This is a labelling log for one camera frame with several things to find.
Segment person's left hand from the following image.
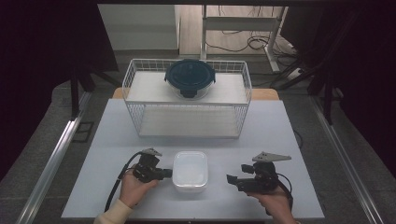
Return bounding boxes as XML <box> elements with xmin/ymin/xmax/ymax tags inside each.
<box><xmin>119</xmin><ymin>172</ymin><xmax>160</xmax><ymax>209</ymax></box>

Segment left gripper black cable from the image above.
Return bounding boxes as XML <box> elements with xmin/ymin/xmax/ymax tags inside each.
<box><xmin>104</xmin><ymin>151</ymin><xmax>145</xmax><ymax>213</ymax></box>

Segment white wire shelf rack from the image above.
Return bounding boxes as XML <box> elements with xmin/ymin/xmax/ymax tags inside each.
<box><xmin>121</xmin><ymin>58</ymin><xmax>253</xmax><ymax>140</ymax></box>

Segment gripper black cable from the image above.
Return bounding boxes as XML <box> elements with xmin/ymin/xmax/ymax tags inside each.
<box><xmin>104</xmin><ymin>151</ymin><xmax>145</xmax><ymax>213</ymax></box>
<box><xmin>265</xmin><ymin>172</ymin><xmax>294</xmax><ymax>217</ymax></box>

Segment person's right hand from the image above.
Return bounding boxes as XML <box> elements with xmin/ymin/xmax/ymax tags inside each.
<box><xmin>247</xmin><ymin>186</ymin><xmax>296</xmax><ymax>219</ymax></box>

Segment white power strip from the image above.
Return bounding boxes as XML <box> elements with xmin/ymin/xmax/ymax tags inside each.
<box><xmin>287</xmin><ymin>67</ymin><xmax>305</xmax><ymax>81</ymax></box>

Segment black square bracket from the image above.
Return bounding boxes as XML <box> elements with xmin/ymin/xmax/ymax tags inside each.
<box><xmin>72</xmin><ymin>120</ymin><xmax>95</xmax><ymax>144</ymax></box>

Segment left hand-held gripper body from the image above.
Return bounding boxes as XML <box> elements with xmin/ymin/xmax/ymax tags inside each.
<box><xmin>133</xmin><ymin>147</ymin><xmax>163</xmax><ymax>184</ymax></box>

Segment thin black cable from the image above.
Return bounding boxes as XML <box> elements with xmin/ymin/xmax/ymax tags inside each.
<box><xmin>293</xmin><ymin>128</ymin><xmax>304</xmax><ymax>150</ymax></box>

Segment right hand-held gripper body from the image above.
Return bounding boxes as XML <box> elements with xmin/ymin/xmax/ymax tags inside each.
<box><xmin>237</xmin><ymin>151</ymin><xmax>292</xmax><ymax>194</ymax></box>

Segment white rectangular lidded container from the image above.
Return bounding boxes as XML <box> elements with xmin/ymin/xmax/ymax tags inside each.
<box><xmin>172</xmin><ymin>150</ymin><xmax>209</xmax><ymax>193</ymax></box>

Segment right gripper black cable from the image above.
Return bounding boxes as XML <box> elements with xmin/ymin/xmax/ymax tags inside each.
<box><xmin>265</xmin><ymin>172</ymin><xmax>294</xmax><ymax>217</ymax></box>

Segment white cabinet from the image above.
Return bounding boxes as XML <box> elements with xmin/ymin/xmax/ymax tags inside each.
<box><xmin>97</xmin><ymin>4</ymin><xmax>181</xmax><ymax>51</ymax></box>

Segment black floor cables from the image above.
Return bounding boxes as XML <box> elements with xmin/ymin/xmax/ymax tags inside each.
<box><xmin>205</xmin><ymin>5</ymin><xmax>300</xmax><ymax>60</ymax></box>

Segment dark curtain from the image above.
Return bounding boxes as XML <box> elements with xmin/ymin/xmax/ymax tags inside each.
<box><xmin>0</xmin><ymin>0</ymin><xmax>120</xmax><ymax>181</ymax></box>
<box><xmin>281</xmin><ymin>0</ymin><xmax>396</xmax><ymax>171</ymax></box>

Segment black metal stand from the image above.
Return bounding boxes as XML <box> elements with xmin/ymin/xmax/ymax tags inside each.
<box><xmin>270</xmin><ymin>12</ymin><xmax>345</xmax><ymax>126</ymax></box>
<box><xmin>68</xmin><ymin>63</ymin><xmax>123</xmax><ymax>119</ymax></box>

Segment aluminium rail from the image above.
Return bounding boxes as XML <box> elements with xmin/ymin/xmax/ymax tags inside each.
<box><xmin>309</xmin><ymin>94</ymin><xmax>386</xmax><ymax>224</ymax></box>
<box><xmin>15</xmin><ymin>91</ymin><xmax>92</xmax><ymax>224</ymax></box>

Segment round container with blue lid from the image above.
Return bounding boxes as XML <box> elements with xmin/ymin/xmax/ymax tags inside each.
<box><xmin>163</xmin><ymin>59</ymin><xmax>217</xmax><ymax>101</ymax></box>

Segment wooden table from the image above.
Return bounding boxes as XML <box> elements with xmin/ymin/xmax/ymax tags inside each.
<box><xmin>111</xmin><ymin>87</ymin><xmax>280</xmax><ymax>101</ymax></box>

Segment white metal desk frame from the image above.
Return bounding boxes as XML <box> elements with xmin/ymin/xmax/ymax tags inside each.
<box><xmin>200</xmin><ymin>4</ymin><xmax>289</xmax><ymax>74</ymax></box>

